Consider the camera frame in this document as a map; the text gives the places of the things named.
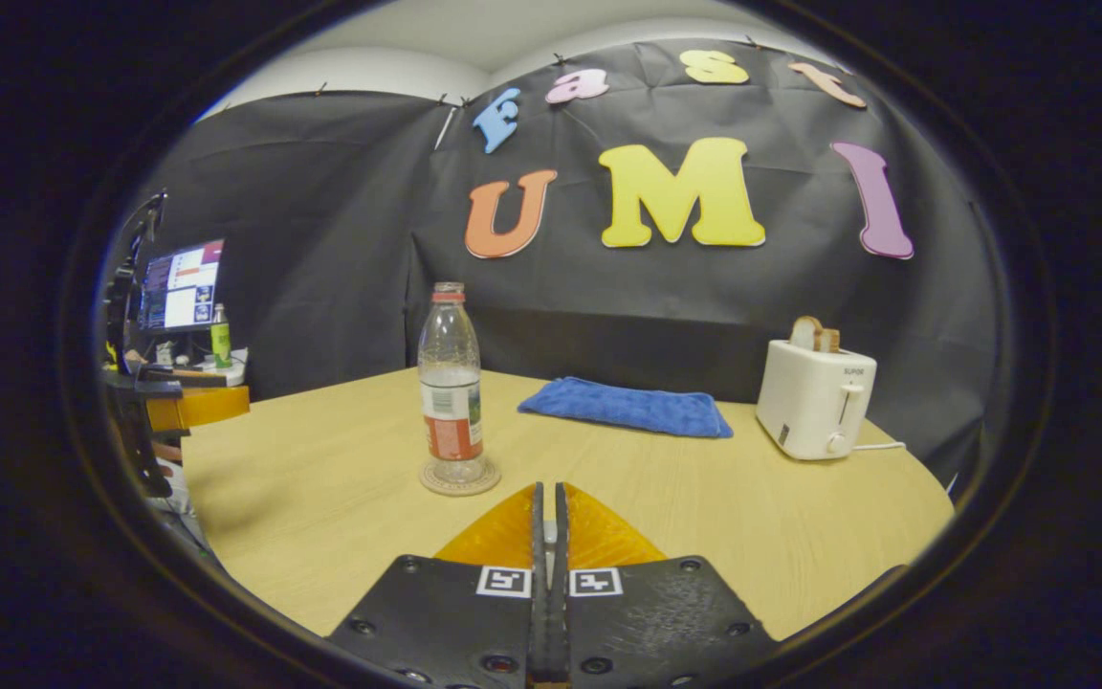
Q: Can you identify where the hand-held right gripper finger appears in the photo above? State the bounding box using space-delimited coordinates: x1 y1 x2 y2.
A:
551 481 782 689
326 481 548 689

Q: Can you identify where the round brown coaster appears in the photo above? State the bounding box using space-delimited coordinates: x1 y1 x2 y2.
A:
418 457 502 498

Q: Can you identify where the clear plastic water bottle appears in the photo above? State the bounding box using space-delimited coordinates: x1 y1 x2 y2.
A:
417 281 487 485

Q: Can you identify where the green bottle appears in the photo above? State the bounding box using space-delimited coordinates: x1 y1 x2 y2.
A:
210 303 233 370

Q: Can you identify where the white desk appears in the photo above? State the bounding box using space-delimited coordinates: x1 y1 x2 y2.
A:
130 346 249 389

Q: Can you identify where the person's light grey clothing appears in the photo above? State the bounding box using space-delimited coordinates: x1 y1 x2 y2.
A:
154 459 214 554

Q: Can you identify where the computer monitor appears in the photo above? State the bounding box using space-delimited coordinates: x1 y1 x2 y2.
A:
137 238 226 335

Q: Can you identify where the blue folded towel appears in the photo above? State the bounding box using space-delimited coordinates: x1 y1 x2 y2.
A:
517 376 735 440

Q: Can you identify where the black backdrop cloth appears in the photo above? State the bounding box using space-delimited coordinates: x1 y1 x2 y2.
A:
125 38 1006 499

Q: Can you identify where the white toaster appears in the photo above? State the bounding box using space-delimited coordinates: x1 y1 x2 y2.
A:
756 337 879 462

